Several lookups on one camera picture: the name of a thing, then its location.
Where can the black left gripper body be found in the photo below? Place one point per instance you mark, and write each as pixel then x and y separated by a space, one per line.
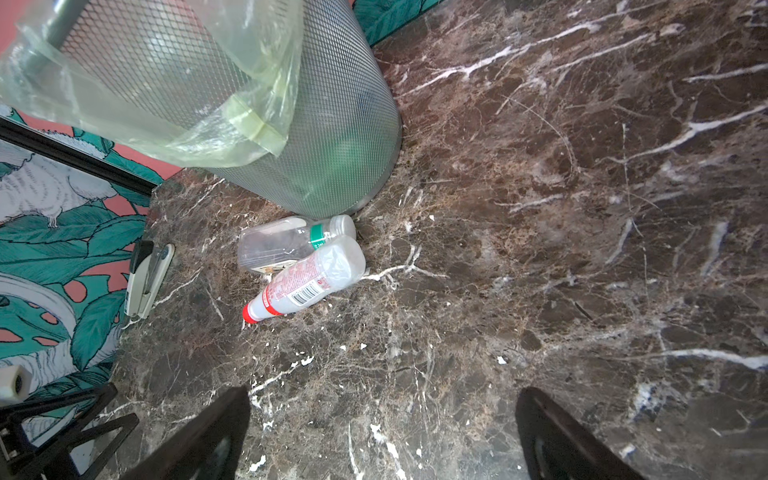
pixel 57 438

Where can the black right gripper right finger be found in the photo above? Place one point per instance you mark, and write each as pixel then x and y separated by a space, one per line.
pixel 556 446

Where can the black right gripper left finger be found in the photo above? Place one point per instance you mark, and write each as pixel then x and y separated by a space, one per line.
pixel 207 447

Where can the clear plastic bin liner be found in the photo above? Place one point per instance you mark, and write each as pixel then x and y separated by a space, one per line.
pixel 190 83

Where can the grey mesh waste bin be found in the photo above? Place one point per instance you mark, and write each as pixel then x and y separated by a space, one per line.
pixel 345 135

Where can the grey black stapler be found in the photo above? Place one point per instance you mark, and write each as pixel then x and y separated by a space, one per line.
pixel 147 271

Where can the clear bottle green neck band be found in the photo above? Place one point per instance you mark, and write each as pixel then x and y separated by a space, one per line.
pixel 280 244

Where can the red cap white bottle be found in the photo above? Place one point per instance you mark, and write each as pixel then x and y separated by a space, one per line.
pixel 331 268

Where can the left black frame post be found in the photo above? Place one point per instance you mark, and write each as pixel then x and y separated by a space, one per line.
pixel 35 142

